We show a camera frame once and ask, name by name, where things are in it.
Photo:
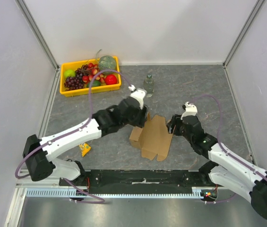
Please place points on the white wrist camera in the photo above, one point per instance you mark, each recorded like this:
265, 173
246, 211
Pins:
189, 110
139, 94

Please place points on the dark purple grape bunch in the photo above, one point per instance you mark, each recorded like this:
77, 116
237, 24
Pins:
73, 83

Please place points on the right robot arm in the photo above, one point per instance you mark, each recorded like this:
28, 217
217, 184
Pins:
224, 168

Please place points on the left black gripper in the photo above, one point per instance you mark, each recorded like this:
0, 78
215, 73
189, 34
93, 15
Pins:
140, 122

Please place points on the green netted melon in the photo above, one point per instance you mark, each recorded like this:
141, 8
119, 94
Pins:
107, 63

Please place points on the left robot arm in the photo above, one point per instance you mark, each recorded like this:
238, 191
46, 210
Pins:
41, 155

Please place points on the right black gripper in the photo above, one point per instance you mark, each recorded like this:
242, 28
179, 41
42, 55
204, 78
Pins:
172, 123

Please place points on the yellow snack packet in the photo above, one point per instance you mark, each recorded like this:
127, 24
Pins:
85, 148

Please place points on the brown cardboard box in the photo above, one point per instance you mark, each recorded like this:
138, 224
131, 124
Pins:
153, 139

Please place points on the slotted cable duct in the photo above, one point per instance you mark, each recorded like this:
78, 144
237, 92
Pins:
177, 192

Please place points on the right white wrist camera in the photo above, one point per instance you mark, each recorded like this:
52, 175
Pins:
189, 110

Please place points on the clear glass bottle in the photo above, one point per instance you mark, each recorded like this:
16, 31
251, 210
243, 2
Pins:
148, 85

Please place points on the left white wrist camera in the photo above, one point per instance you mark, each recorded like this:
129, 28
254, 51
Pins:
139, 94

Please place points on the green apple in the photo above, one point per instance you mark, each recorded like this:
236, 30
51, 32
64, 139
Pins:
69, 73

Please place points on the yellow plastic fruit bin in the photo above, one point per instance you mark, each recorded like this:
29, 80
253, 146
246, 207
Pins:
101, 75

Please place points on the green avocado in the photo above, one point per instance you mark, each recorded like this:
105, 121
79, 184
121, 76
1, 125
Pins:
95, 83

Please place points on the red tomato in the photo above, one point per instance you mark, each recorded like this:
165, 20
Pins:
111, 79

